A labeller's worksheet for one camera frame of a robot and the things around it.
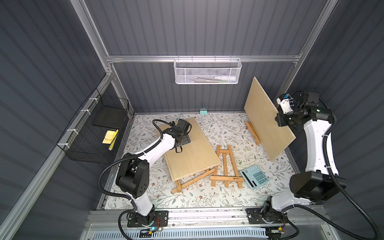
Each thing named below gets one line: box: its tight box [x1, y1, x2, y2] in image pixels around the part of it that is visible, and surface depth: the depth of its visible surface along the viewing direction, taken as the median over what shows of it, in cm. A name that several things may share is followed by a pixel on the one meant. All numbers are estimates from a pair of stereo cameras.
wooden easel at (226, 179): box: [210, 145, 245, 189], surface depth 89 cm
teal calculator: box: [240, 164, 270, 190], surface depth 87 cm
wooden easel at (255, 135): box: [246, 121, 261, 146], surface depth 104 cm
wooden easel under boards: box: [172, 166, 218, 194], surface depth 86 cm
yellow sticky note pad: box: [102, 130, 117, 144], surface depth 76 cm
